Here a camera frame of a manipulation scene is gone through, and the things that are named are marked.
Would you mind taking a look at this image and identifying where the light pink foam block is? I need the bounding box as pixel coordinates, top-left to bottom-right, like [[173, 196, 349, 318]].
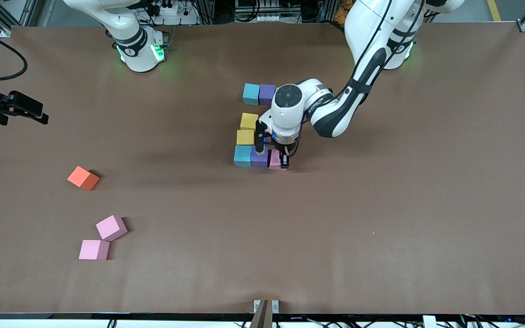
[[96, 215, 128, 242], [78, 240, 110, 261], [269, 149, 289, 171]]

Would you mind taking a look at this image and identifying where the purple foam block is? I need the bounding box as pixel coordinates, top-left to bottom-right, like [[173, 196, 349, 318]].
[[251, 146, 270, 168], [259, 84, 277, 107]]

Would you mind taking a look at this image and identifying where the blue foam block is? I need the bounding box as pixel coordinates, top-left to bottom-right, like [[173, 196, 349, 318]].
[[234, 145, 252, 168], [243, 83, 261, 106]]

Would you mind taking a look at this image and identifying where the orange foam block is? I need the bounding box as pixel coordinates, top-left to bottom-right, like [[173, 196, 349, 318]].
[[67, 166, 100, 192]]

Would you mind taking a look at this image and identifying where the bag of orange fruit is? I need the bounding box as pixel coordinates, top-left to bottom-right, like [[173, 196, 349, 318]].
[[335, 0, 352, 24]]

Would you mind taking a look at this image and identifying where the brown wooden strut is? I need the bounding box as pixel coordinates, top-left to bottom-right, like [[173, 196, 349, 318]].
[[249, 300, 273, 328]]

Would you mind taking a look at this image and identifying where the white power strip with plugs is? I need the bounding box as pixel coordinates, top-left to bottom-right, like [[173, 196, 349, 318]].
[[146, 0, 199, 26]]

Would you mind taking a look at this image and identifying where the metal table edge bracket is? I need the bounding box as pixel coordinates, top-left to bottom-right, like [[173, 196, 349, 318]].
[[253, 300, 279, 315]]

